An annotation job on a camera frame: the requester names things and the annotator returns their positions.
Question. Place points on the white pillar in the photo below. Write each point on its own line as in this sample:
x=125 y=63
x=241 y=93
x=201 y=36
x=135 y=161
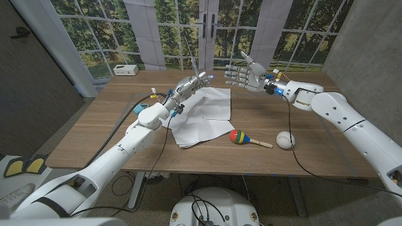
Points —
x=56 y=40

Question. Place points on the teal toy padlock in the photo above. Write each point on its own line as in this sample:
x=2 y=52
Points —
x=138 y=109

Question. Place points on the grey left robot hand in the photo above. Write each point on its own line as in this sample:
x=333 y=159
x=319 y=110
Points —
x=185 y=88

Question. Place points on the white power strip box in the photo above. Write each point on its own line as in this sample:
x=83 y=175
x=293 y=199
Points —
x=125 y=70

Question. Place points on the white baseball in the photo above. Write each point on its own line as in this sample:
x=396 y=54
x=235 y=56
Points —
x=284 y=139

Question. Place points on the yellow and black pad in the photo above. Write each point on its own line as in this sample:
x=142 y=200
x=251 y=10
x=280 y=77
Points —
x=35 y=164
x=14 y=168

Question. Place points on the printed window backdrop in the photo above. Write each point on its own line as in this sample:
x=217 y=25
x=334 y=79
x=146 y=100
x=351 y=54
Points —
x=176 y=31

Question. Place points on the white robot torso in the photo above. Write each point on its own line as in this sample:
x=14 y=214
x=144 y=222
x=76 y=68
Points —
x=216 y=204

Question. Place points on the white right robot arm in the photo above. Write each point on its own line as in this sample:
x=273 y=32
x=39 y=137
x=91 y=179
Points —
x=345 y=116

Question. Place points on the grey table leg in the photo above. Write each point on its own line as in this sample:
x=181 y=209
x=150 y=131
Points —
x=296 y=194

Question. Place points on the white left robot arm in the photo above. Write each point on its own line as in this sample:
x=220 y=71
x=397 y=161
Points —
x=125 y=150

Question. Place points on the white table leg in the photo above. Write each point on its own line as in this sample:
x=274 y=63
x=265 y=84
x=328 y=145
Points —
x=136 y=188

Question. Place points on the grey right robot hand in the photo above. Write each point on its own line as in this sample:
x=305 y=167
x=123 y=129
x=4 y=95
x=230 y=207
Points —
x=256 y=78

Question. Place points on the colourful wooden maraca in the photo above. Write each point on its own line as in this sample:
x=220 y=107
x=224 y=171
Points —
x=238 y=137

